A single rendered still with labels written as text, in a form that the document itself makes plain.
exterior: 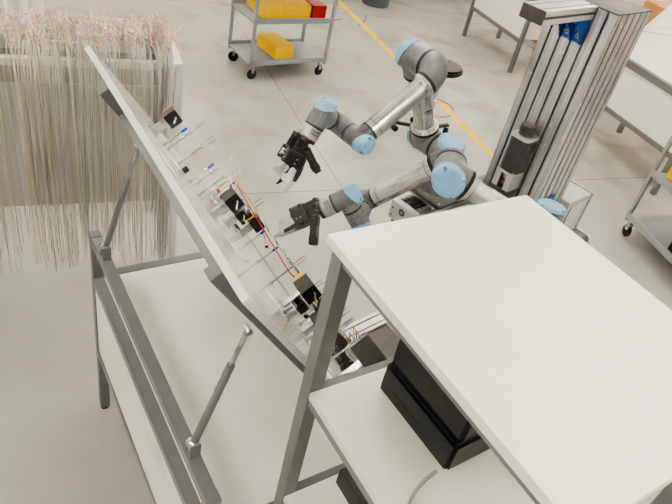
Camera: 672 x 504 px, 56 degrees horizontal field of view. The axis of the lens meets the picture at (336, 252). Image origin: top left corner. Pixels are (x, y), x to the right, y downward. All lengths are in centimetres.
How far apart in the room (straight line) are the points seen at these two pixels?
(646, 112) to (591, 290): 533
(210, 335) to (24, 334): 139
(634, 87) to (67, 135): 515
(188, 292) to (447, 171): 109
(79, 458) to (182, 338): 89
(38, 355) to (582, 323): 276
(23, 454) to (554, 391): 247
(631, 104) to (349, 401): 556
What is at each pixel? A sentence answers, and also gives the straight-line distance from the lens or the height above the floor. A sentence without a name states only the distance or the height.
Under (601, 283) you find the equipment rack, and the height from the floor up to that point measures 185.
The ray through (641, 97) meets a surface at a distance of 656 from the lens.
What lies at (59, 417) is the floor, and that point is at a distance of 317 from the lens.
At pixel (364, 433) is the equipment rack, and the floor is 146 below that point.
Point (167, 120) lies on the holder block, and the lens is 191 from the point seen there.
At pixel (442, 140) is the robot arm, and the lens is 264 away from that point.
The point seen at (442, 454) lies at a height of 150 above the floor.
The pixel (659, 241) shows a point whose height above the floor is 17.
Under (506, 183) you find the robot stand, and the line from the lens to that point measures 260.
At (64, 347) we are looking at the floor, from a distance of 344.
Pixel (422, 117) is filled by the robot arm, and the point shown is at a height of 145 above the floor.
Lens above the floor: 250
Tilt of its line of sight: 37 degrees down
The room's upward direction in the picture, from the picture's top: 13 degrees clockwise
